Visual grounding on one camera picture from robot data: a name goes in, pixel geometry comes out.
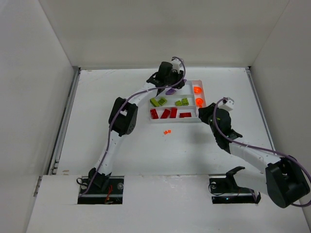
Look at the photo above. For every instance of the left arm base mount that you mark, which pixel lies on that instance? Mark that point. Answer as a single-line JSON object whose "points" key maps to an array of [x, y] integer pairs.
{"points": [[111, 195]]}

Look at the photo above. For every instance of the large red lego block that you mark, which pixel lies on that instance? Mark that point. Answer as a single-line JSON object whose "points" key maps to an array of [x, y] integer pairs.
{"points": [[154, 114]]}

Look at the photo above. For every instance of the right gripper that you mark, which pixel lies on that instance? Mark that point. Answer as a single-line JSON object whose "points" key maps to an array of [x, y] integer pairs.
{"points": [[205, 112]]}

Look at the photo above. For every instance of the red rounded lego brick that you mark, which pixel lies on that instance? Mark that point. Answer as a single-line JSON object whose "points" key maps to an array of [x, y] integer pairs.
{"points": [[173, 113]]}

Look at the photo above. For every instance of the orange round lego piece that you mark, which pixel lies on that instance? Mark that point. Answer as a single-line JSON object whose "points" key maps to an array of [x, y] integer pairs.
{"points": [[199, 102]]}

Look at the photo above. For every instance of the small red lego brick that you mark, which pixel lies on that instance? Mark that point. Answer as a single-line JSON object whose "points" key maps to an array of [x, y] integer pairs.
{"points": [[166, 113]]}

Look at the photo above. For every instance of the white divided sorting tray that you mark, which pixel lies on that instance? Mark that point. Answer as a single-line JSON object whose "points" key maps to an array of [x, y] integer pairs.
{"points": [[184, 92]]}

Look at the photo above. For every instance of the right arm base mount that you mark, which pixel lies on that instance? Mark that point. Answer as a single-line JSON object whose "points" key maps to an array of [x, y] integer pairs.
{"points": [[224, 189]]}

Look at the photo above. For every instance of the orange flower lego piece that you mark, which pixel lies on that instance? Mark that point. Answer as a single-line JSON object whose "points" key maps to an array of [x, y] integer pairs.
{"points": [[197, 90]]}

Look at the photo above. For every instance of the long lime green lego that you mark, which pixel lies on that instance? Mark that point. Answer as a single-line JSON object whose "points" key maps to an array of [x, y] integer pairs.
{"points": [[154, 102]]}

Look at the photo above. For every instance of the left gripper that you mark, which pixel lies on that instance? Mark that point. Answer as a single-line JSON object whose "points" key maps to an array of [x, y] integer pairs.
{"points": [[177, 84]]}

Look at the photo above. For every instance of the lime green square lego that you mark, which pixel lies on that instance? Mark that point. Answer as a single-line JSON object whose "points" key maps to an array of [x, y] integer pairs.
{"points": [[162, 101]]}

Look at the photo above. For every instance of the small lime green lego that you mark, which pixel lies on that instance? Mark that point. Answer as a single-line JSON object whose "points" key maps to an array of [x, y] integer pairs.
{"points": [[178, 103]]}

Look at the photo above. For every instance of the red lego plate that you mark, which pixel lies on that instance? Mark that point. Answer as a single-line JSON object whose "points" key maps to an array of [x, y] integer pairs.
{"points": [[184, 115]]}

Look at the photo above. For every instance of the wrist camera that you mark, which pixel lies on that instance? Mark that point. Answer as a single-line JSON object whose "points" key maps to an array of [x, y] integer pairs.
{"points": [[227, 104], [176, 65]]}

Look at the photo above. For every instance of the purple wedge lego piece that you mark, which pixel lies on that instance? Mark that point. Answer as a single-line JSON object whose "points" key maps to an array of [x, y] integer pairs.
{"points": [[170, 92]]}

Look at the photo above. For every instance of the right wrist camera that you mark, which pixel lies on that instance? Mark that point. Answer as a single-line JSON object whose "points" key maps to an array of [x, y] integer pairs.
{"points": [[227, 104]]}

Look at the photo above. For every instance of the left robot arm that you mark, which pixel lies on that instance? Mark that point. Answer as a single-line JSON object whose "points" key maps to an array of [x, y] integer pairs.
{"points": [[123, 116]]}

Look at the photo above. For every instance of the green studded lego brick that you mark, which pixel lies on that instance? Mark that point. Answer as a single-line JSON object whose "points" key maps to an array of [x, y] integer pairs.
{"points": [[185, 102]]}

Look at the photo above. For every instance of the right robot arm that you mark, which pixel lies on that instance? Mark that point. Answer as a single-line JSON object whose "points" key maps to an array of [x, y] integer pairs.
{"points": [[285, 179]]}

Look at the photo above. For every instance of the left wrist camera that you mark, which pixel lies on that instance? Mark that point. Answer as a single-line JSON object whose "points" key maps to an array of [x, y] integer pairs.
{"points": [[176, 65]]}

